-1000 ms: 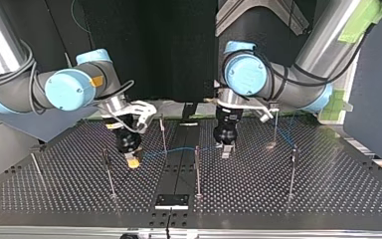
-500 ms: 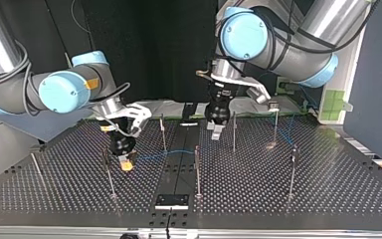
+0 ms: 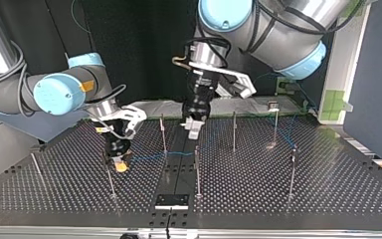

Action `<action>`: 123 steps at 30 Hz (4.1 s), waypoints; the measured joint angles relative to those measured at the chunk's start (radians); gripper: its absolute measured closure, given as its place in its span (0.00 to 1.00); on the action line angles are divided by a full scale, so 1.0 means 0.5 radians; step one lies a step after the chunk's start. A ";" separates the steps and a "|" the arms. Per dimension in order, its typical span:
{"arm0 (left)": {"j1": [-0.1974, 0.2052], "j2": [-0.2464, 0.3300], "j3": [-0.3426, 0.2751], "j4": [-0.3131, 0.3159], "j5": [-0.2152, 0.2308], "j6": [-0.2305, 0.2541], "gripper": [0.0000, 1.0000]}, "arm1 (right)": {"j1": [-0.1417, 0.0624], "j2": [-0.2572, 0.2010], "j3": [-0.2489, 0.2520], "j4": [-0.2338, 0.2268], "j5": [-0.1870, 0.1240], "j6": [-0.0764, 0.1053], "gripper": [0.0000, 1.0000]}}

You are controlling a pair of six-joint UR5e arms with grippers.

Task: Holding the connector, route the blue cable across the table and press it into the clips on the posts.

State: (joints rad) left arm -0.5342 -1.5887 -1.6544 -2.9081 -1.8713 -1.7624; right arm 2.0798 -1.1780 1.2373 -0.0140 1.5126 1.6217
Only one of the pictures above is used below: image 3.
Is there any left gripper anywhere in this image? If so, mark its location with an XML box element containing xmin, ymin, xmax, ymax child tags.
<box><xmin>179</xmin><ymin>71</ymin><xmax>219</xmax><ymax>140</ymax></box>

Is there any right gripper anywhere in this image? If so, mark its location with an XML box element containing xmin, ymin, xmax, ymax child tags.
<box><xmin>94</xmin><ymin>119</ymin><xmax>134</xmax><ymax>174</ymax></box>

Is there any blue cable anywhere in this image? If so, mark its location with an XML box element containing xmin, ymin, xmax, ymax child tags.
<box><xmin>122</xmin><ymin>112</ymin><xmax>300</xmax><ymax>167</ymax></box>

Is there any connector holder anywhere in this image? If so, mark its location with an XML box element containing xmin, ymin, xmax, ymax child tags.
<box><xmin>154</xmin><ymin>193</ymin><xmax>191</xmax><ymax>211</ymax></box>

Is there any black panel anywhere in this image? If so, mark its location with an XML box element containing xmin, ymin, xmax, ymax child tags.
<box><xmin>0</xmin><ymin>0</ymin><xmax>333</xmax><ymax>105</ymax></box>

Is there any metal post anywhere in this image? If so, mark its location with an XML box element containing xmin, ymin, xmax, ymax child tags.
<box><xmin>286</xmin><ymin>144</ymin><xmax>299</xmax><ymax>201</ymax></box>
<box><xmin>231</xmin><ymin>111</ymin><xmax>239</xmax><ymax>154</ymax></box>
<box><xmin>104</xmin><ymin>160</ymin><xmax>117</xmax><ymax>199</ymax></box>
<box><xmin>30</xmin><ymin>151</ymin><xmax>44</xmax><ymax>180</ymax></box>
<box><xmin>159</xmin><ymin>114</ymin><xmax>169</xmax><ymax>158</ymax></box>
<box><xmin>267</xmin><ymin>101</ymin><xmax>281</xmax><ymax>148</ymax></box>
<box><xmin>193</xmin><ymin>144</ymin><xmax>204</xmax><ymax>199</ymax></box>

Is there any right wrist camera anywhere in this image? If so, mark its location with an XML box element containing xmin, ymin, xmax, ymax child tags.
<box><xmin>92</xmin><ymin>104</ymin><xmax>148</xmax><ymax>140</ymax></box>

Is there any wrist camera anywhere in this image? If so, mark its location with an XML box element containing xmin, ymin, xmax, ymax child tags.
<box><xmin>92</xmin><ymin>104</ymin><xmax>148</xmax><ymax>140</ymax></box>
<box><xmin>192</xmin><ymin>62</ymin><xmax>258</xmax><ymax>101</ymax></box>

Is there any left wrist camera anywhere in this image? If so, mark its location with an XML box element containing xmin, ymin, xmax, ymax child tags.
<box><xmin>192</xmin><ymin>62</ymin><xmax>258</xmax><ymax>101</ymax></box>

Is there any black cable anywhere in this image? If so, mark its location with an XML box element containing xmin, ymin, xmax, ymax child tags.
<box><xmin>80</xmin><ymin>84</ymin><xmax>128</xmax><ymax>140</ymax></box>
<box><xmin>240</xmin><ymin>0</ymin><xmax>370</xmax><ymax>57</ymax></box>
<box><xmin>171</xmin><ymin>35</ymin><xmax>232</xmax><ymax>72</ymax></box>
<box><xmin>0</xmin><ymin>40</ymin><xmax>37</xmax><ymax>119</ymax></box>

